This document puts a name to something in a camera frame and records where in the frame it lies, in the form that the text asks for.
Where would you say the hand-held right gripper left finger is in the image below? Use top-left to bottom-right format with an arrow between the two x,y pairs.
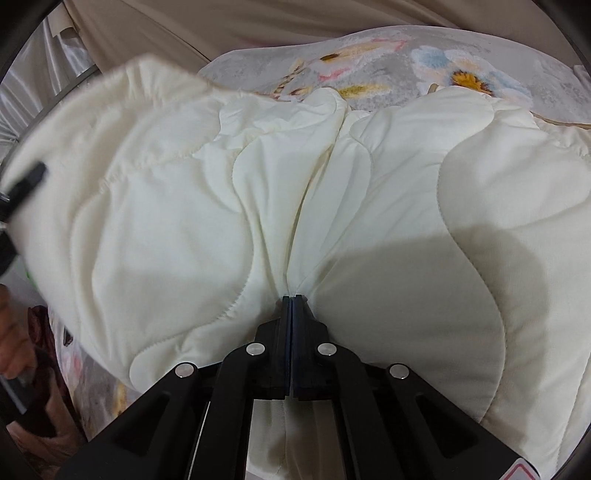
59,295 -> 293,480

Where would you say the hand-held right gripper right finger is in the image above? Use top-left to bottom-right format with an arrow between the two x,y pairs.
289,294 -> 542,480

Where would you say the grey floral blanket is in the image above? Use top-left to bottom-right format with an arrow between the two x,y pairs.
50,22 -> 591,446

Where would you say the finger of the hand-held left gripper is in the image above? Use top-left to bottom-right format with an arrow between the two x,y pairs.
0,161 -> 48,209

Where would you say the silver curtain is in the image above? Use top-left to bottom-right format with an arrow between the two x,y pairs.
0,17 -> 101,155

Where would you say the beige backdrop sheet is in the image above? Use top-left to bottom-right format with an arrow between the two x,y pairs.
58,0 -> 571,80

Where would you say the person's left forearm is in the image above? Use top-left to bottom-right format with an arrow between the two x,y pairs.
0,284 -> 38,377

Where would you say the cream quilted jacket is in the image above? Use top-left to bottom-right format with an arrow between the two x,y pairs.
4,58 -> 591,480

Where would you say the dark red patterned cloth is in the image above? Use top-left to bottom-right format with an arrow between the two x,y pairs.
25,305 -> 63,384

